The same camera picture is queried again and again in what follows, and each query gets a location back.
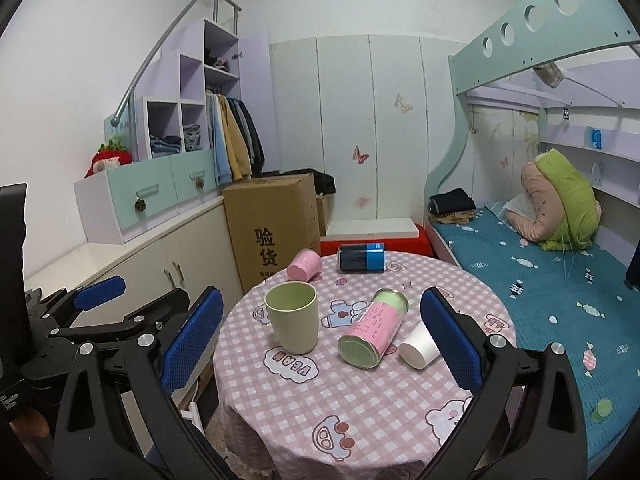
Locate pale green plastic cup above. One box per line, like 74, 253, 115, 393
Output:
264, 281, 320, 356

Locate white paper cup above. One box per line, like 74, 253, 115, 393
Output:
398, 321, 440, 370

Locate small pink cup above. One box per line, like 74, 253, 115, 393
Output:
286, 248, 322, 282

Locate cream floor cabinet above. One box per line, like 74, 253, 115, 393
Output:
25, 196, 243, 326

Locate mint drawer unit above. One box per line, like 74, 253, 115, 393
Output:
74, 150, 217, 245

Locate pink green labelled can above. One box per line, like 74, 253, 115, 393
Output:
337, 288, 410, 370

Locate red box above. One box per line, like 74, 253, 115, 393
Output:
319, 224, 435, 259

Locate pink checkered tablecloth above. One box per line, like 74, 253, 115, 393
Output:
214, 252, 515, 479

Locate tall cardboard box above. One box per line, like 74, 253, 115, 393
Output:
222, 174, 320, 292

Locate blue black can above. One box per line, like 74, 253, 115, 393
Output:
337, 243, 385, 273

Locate white board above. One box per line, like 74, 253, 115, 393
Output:
321, 218, 419, 242

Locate folded dark clothes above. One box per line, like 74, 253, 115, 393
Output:
427, 188, 476, 224

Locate red plush toy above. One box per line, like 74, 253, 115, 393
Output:
85, 136, 134, 178

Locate white pillow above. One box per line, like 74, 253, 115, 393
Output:
504, 193, 537, 222

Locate hanging clothes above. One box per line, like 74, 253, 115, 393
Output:
205, 89, 266, 186

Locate green pink pillow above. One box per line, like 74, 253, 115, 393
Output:
506, 148, 602, 252

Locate grey stair handrail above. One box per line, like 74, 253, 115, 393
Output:
109, 0, 243, 128

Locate lilac cubby shelf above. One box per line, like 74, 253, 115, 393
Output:
134, 18, 240, 160

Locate white wardrobe with butterflies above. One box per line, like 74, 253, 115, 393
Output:
270, 35, 461, 223

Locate mint bunk bed frame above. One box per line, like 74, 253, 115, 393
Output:
424, 0, 639, 198

